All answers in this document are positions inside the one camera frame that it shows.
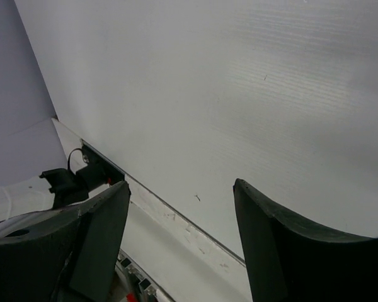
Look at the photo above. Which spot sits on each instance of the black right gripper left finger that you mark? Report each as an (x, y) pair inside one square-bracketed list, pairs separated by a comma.
[(69, 256)]

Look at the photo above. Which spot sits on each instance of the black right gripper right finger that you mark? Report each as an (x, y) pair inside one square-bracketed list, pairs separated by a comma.
[(289, 257)]

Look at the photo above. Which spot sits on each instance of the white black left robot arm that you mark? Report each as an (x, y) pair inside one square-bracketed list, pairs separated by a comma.
[(28, 202)]

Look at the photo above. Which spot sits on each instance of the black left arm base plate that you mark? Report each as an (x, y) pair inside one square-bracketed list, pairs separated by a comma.
[(99, 169)]

